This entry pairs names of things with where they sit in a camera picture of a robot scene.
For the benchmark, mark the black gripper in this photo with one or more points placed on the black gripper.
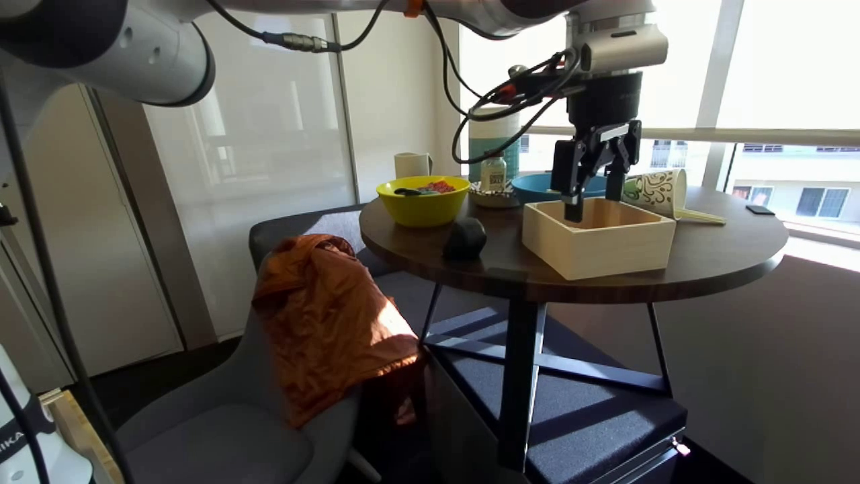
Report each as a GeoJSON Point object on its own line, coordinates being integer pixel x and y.
{"type": "Point", "coordinates": [606, 102]}

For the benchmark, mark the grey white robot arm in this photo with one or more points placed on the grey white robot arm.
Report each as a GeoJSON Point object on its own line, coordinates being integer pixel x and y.
{"type": "Point", "coordinates": [134, 43]}

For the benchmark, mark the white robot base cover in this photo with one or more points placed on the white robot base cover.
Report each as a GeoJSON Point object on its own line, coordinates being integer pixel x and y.
{"type": "Point", "coordinates": [16, 432]}

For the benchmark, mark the small clear bottle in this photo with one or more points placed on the small clear bottle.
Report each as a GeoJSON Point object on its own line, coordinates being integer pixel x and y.
{"type": "Point", "coordinates": [493, 178]}

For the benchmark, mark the blue bowl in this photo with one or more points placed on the blue bowl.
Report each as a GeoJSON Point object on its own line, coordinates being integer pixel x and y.
{"type": "Point", "coordinates": [537, 187]}

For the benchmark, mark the patterned paper cup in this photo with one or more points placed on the patterned paper cup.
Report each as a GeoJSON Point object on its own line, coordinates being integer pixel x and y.
{"type": "Point", "coordinates": [658, 192]}

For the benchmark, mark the cream open wooden box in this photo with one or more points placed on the cream open wooden box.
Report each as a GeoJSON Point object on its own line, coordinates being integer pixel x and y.
{"type": "Point", "coordinates": [601, 250]}

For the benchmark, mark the blue white tall container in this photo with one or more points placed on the blue white tall container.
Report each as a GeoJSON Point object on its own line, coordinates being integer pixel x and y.
{"type": "Point", "coordinates": [500, 149]}

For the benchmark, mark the beige flat napkin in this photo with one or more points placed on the beige flat napkin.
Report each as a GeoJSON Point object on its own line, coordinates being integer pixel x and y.
{"type": "Point", "coordinates": [699, 217]}

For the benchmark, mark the dark round lumpy object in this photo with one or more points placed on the dark round lumpy object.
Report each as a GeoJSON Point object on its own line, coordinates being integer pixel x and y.
{"type": "Point", "coordinates": [464, 241]}

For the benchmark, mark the red toy in bowl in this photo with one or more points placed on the red toy in bowl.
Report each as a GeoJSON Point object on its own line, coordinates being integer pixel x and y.
{"type": "Point", "coordinates": [438, 188]}

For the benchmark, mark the small black flat device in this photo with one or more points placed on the small black flat device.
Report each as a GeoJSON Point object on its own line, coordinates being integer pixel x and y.
{"type": "Point", "coordinates": [759, 211]}

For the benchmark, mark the yellow green bowl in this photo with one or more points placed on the yellow green bowl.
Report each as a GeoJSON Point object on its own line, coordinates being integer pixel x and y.
{"type": "Point", "coordinates": [422, 207]}

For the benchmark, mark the round dark wooden table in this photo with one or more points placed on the round dark wooden table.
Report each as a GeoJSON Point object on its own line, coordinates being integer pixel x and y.
{"type": "Point", "coordinates": [431, 245]}

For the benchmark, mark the white mug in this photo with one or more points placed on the white mug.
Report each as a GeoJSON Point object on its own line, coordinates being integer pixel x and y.
{"type": "Point", "coordinates": [412, 164]}

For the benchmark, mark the orange crumpled cloth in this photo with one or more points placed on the orange crumpled cloth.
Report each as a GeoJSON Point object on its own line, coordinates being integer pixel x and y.
{"type": "Point", "coordinates": [322, 332]}

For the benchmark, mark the grey upholstered chair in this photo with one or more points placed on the grey upholstered chair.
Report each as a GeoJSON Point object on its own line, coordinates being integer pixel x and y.
{"type": "Point", "coordinates": [223, 440]}

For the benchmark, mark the light wooden plank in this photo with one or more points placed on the light wooden plank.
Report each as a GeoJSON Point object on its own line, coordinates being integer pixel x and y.
{"type": "Point", "coordinates": [82, 434]}

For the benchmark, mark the white window frame post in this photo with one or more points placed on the white window frame post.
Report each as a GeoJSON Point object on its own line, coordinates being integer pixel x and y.
{"type": "Point", "coordinates": [720, 81]}

